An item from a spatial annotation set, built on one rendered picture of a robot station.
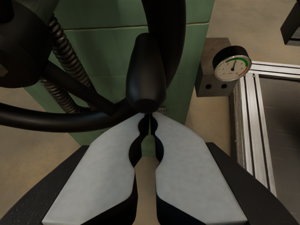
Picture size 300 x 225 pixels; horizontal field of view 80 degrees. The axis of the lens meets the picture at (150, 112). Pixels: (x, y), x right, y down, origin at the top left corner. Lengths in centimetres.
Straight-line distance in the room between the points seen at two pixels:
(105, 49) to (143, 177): 67
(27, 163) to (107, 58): 86
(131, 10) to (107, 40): 8
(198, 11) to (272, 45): 135
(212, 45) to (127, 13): 22
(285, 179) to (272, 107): 31
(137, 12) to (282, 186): 72
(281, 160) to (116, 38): 73
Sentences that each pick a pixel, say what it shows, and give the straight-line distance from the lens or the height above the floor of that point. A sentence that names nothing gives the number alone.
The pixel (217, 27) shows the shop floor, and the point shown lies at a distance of 171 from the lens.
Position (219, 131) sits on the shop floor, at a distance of 106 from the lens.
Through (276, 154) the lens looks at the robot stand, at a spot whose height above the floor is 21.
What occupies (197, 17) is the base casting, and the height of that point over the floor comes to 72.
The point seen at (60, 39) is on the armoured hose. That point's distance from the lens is 25.
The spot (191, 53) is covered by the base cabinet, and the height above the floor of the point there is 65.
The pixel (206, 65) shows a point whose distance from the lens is 42.
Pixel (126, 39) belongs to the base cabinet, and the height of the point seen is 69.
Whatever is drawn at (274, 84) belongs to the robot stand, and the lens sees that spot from 106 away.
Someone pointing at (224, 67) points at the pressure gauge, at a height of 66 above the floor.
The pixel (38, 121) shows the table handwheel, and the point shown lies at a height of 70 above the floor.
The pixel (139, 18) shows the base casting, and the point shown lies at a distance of 35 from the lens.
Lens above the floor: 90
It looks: 58 degrees down
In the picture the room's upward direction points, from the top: 5 degrees counter-clockwise
